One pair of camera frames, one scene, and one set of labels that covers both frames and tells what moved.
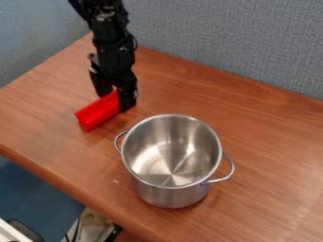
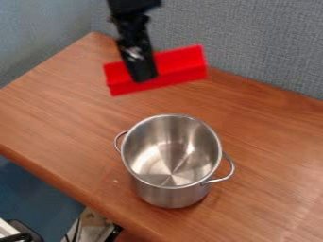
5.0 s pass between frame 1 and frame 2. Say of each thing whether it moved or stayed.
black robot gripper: moved
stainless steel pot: stayed
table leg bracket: stayed
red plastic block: moved
